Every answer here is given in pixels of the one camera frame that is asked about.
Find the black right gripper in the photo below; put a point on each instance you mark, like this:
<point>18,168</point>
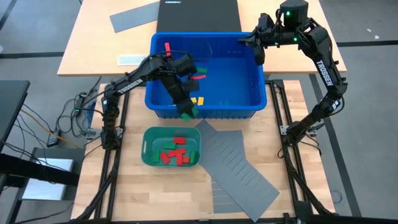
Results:
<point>289,18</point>

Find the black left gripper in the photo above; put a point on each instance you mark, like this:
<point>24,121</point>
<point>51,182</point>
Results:
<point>183,67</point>

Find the small yellow cube block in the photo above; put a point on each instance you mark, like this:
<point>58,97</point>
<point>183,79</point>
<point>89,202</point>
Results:
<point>193,100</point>

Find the green rectangular block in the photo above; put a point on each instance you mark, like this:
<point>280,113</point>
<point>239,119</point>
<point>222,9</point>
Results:
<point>192,157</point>
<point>169,145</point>
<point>186,117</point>
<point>156,157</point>

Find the red rectangular block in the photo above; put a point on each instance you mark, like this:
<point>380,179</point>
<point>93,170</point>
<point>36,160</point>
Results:
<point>179,140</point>
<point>164,158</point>
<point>179,161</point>

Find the large blue plastic bin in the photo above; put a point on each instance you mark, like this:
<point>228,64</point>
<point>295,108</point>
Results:
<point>236,77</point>

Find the long green block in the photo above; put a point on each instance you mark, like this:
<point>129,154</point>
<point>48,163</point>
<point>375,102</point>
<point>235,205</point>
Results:
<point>202,70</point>

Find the long red block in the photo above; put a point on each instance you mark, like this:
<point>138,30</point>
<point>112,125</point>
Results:
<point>177,151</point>

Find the teal plastic basket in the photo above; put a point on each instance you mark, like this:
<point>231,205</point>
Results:
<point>149,133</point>

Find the small red cube block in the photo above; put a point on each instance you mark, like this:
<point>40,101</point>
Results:
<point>186,159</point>

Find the short grey slotted divider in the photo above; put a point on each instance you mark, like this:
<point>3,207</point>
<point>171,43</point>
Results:
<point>234,138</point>

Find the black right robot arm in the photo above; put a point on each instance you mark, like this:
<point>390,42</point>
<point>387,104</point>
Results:
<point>325,73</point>

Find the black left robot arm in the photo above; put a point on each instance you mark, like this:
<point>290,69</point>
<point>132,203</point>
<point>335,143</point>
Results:
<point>130,84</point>

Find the black closed laptop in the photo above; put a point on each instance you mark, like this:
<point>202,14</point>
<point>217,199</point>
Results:
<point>199,15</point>

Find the white-edged grey phone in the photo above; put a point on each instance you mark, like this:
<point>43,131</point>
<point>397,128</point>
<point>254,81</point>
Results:
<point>130,59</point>

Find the flat grey sheet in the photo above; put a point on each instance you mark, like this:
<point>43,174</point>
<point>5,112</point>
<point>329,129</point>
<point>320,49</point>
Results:
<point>133,17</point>

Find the black power strip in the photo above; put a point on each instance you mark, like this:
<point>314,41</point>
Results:
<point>80,101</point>

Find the black pointed lever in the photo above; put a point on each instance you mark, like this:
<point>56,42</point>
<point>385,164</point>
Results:
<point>315,128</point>

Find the black power adapter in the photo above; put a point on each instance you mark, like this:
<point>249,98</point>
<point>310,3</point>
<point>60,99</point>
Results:
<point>53,140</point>

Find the white flat box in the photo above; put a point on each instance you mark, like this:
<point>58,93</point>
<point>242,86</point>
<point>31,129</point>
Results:
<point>46,189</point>

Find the black horizontal bar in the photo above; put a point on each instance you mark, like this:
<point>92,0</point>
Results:
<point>37,171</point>

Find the black side desk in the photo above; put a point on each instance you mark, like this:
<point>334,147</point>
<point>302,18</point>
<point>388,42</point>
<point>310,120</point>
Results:
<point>12,105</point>

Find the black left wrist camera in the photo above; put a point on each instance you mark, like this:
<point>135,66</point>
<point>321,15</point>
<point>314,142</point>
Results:
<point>190,86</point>

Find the grey metal mount bracket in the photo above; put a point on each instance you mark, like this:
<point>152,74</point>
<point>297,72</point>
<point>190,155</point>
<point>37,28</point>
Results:
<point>90,132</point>
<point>283,129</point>

